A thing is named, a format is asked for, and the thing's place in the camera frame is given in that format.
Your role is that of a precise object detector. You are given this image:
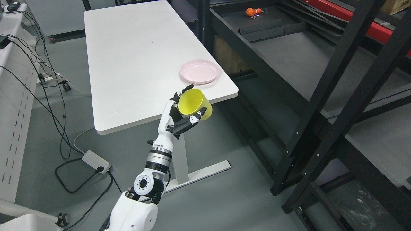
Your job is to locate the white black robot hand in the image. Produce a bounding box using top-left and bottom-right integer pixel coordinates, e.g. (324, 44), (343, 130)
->
(150, 84), (207, 157)

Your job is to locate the yellow plastic cup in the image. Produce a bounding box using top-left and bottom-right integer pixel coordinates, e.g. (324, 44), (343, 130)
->
(178, 88), (213, 120)

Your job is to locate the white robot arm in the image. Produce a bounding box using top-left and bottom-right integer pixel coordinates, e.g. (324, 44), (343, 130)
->
(100, 145), (173, 231)

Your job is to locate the black metal shelf rack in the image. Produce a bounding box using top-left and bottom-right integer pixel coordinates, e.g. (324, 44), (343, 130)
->
(197, 0), (410, 231)

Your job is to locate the pink plastic plate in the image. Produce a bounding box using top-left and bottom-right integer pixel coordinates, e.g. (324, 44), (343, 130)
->
(179, 59), (220, 85)

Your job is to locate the white table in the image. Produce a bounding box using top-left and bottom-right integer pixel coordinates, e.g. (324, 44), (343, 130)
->
(83, 0), (239, 193)

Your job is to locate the white power strip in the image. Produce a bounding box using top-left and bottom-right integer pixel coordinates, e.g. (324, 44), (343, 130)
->
(81, 150), (111, 174)

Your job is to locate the orange toy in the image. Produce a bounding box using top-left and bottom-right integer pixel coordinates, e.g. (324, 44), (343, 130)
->
(245, 8), (263, 17)

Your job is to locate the white desk left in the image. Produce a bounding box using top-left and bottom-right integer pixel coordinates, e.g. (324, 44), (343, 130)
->
(0, 4), (39, 203)

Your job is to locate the black power adapter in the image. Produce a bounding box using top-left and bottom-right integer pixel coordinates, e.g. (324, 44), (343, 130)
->
(0, 35), (11, 49)

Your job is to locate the red metal beam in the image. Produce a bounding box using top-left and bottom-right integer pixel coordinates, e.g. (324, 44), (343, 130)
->
(305, 0), (393, 44)

